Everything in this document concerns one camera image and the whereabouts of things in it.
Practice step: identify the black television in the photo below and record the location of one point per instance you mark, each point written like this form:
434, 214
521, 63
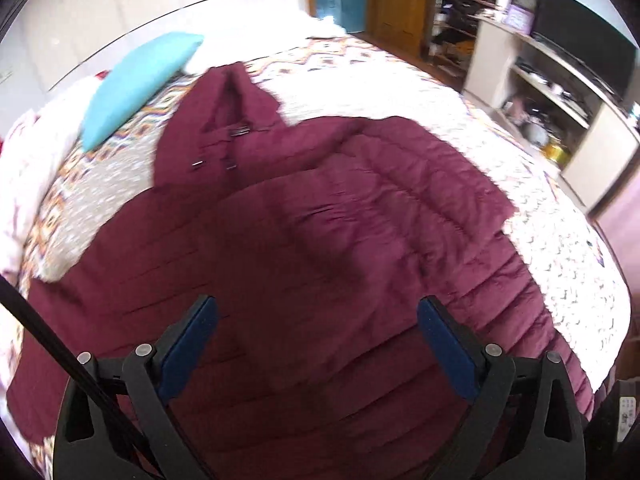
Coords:
582, 30

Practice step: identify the cluttered storage shelf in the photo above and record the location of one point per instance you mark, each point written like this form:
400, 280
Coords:
465, 5

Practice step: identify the white TV cabinet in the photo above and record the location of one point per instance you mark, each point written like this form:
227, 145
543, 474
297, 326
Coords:
575, 110

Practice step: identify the white glossy wardrobe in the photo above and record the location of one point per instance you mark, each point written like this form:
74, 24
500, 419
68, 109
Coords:
150, 5

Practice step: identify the wooden door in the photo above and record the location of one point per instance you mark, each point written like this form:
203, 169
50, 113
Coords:
397, 0

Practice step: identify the beige dotted quilt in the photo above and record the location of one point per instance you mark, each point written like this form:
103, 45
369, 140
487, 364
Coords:
545, 240

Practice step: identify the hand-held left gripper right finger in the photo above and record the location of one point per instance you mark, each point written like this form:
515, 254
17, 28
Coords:
447, 347

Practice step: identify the gold pot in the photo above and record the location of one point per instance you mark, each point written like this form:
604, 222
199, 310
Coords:
555, 152

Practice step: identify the maroon puffer jacket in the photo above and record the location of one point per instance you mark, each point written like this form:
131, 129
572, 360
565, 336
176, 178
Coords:
310, 240

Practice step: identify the pink floral duvet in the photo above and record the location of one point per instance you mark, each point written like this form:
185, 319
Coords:
35, 160

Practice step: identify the diamond patterned blanket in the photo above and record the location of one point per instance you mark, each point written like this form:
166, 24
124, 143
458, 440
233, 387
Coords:
145, 120

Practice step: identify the turquoise pillow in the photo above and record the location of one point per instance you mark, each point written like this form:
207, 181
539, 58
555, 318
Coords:
135, 85

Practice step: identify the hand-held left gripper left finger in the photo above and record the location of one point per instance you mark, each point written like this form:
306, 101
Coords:
189, 347

